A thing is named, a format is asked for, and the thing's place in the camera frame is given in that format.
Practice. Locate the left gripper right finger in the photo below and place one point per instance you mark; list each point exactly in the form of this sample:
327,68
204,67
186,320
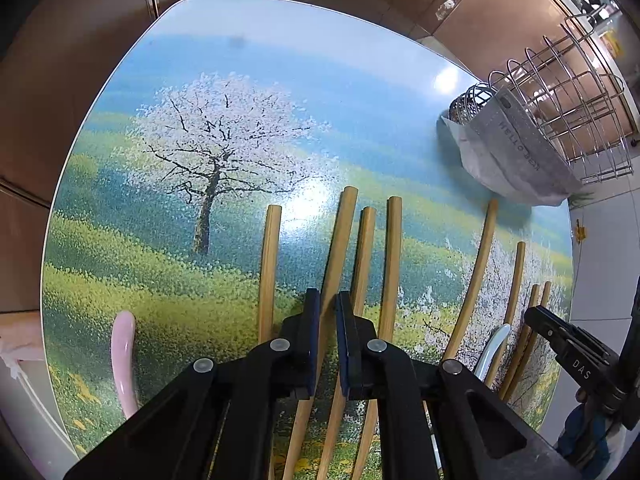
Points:
437,421

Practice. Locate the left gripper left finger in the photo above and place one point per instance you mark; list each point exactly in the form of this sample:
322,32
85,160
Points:
214,420

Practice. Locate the pink ceramic spoon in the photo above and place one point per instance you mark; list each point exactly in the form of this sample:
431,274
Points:
122,359

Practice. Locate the blue gloved right hand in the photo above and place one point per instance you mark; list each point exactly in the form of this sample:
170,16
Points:
589,439

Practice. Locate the grey cloth under basket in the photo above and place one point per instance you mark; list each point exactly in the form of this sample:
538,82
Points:
501,148

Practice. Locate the wire utensil holder basket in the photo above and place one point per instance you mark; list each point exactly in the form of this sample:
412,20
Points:
572,95

